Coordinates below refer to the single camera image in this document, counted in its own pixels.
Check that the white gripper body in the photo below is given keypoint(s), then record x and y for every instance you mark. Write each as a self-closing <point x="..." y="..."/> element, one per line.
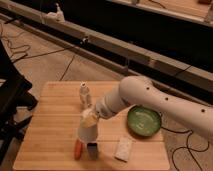
<point x="102" y="110"/>

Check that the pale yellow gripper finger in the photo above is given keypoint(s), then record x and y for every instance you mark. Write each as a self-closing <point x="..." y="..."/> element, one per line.
<point x="89" y="118"/>

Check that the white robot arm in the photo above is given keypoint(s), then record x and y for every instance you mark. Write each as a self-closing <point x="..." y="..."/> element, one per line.
<point x="139" y="90"/>

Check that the small white bottle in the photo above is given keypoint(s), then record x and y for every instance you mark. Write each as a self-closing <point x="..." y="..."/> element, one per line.
<point x="85" y="96"/>

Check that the orange carrot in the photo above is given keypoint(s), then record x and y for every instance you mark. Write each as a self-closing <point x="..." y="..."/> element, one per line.
<point x="78" y="149"/>

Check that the green bowl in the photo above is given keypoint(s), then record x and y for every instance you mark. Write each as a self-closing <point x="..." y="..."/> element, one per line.
<point x="143" y="121"/>

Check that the wooden table board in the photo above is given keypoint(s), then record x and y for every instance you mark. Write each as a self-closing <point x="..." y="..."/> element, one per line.
<point x="51" y="135"/>

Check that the white sponge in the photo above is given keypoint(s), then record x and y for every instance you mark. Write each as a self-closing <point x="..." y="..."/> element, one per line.
<point x="123" y="149"/>

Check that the black chair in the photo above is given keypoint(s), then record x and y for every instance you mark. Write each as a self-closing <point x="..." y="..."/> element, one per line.
<point x="14" y="93"/>

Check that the white object on ledge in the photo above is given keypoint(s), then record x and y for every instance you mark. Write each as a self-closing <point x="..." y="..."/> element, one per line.
<point x="58" y="15"/>

